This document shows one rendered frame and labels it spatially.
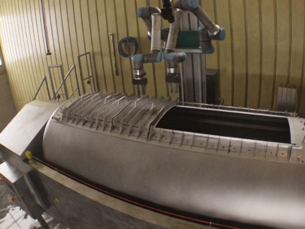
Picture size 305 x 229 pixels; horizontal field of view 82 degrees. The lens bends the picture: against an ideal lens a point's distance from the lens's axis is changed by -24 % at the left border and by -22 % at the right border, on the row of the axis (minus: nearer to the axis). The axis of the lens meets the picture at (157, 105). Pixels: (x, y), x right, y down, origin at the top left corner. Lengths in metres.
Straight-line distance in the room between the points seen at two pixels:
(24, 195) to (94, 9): 3.83
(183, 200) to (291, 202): 0.75
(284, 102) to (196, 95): 1.58
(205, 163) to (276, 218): 0.65
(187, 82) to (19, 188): 2.66
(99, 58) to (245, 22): 3.12
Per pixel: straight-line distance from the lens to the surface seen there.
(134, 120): 1.77
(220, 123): 2.35
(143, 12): 2.28
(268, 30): 3.61
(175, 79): 1.94
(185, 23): 2.92
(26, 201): 3.05
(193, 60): 2.95
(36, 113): 3.08
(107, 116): 1.91
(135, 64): 1.87
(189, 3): 2.11
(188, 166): 1.50
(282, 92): 3.76
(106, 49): 4.75
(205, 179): 1.47
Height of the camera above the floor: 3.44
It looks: 22 degrees down
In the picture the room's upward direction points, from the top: 6 degrees counter-clockwise
